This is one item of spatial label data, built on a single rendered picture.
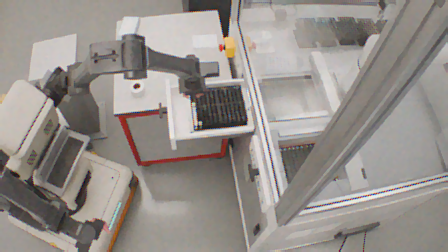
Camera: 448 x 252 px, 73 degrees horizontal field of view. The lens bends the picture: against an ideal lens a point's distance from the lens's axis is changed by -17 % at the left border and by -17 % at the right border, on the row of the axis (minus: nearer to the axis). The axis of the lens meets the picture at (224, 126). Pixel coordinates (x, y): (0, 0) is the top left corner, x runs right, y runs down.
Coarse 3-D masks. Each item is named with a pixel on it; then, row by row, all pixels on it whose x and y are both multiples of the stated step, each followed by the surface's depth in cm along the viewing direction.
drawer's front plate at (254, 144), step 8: (256, 136) 140; (256, 144) 138; (256, 152) 137; (256, 160) 138; (264, 168) 134; (256, 176) 141; (264, 176) 132; (264, 184) 130; (264, 192) 129; (264, 200) 130; (264, 208) 131
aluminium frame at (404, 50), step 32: (416, 0) 37; (384, 32) 45; (416, 32) 38; (384, 64) 46; (416, 64) 40; (256, 96) 141; (352, 96) 59; (384, 96) 48; (256, 128) 138; (352, 128) 61; (320, 160) 76; (288, 192) 106; (320, 192) 87; (384, 192) 114; (416, 192) 123; (288, 224) 121
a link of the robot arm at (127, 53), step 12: (96, 48) 78; (108, 48) 79; (120, 48) 80; (132, 48) 80; (84, 60) 88; (96, 60) 81; (108, 60) 79; (120, 60) 80; (132, 60) 80; (72, 72) 105; (84, 72) 88; (96, 72) 78; (108, 72) 80; (120, 72) 82; (84, 84) 104
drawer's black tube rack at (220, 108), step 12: (192, 96) 154; (204, 96) 155; (216, 96) 151; (228, 96) 155; (240, 96) 152; (204, 108) 148; (216, 108) 148; (228, 108) 148; (240, 108) 149; (192, 120) 148; (204, 120) 149; (216, 120) 145; (228, 120) 146; (240, 120) 150
